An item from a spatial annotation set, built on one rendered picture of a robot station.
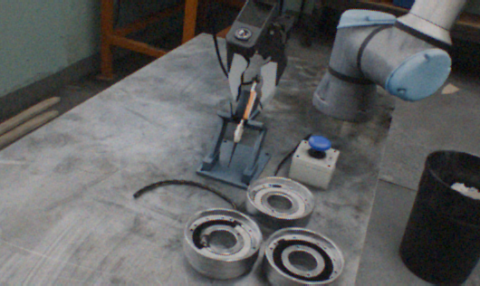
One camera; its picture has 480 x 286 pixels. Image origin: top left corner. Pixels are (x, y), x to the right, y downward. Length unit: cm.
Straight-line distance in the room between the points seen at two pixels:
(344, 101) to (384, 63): 16
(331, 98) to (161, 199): 51
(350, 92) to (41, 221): 69
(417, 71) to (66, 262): 68
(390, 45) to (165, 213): 54
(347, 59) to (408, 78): 18
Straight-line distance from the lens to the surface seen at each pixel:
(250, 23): 74
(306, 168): 85
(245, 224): 70
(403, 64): 97
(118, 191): 79
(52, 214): 75
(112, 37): 299
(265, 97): 82
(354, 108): 112
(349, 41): 108
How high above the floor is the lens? 127
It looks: 30 degrees down
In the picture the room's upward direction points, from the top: 10 degrees clockwise
